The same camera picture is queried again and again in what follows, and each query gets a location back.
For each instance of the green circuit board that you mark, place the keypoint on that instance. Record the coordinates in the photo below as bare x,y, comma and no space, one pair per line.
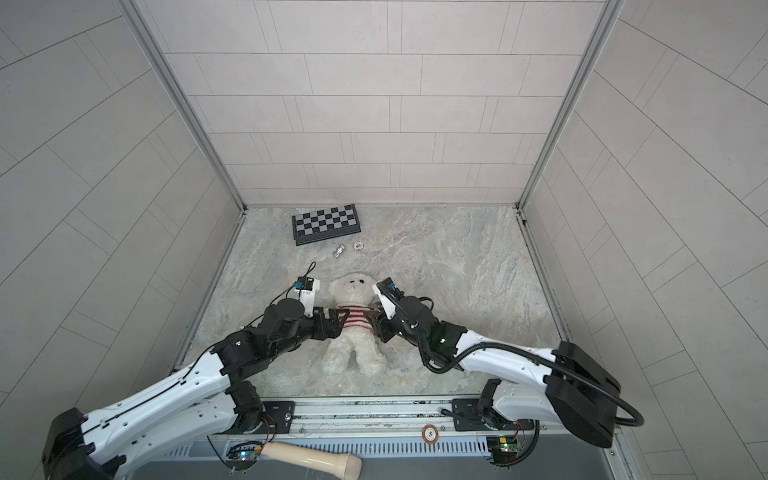
245,455
503,451

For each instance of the left green circuit board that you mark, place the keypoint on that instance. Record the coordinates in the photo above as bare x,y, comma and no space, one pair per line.
245,455

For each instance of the right green circuit board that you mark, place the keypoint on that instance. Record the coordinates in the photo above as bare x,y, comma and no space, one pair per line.
503,451

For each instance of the round red white sticker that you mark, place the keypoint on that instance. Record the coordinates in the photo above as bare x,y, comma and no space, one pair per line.
430,434

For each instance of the folded black white chessboard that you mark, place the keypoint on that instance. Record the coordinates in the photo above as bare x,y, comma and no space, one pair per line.
325,224

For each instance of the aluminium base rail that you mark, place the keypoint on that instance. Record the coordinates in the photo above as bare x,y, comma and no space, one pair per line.
348,417

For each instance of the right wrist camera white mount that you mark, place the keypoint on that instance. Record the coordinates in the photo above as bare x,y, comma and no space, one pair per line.
389,296

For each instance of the beige wooden handle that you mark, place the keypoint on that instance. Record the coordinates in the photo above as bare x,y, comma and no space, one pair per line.
341,466

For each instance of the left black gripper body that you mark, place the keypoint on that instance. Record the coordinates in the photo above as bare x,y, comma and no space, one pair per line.
304,330

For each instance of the red white striped knit sweater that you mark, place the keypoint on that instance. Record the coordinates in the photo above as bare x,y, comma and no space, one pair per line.
356,318

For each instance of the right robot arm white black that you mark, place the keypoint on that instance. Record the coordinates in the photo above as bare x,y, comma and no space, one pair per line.
563,385

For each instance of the white teddy bear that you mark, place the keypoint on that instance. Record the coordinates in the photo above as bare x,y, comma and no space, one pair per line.
354,292

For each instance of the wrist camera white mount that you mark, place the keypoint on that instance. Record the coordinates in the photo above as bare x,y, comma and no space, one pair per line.
305,289
389,296

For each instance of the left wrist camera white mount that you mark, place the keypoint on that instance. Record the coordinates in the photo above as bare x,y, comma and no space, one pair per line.
305,289

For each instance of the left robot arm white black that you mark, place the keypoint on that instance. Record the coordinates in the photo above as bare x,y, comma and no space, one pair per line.
213,395

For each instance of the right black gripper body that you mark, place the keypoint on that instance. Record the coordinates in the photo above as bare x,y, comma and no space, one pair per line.
389,327

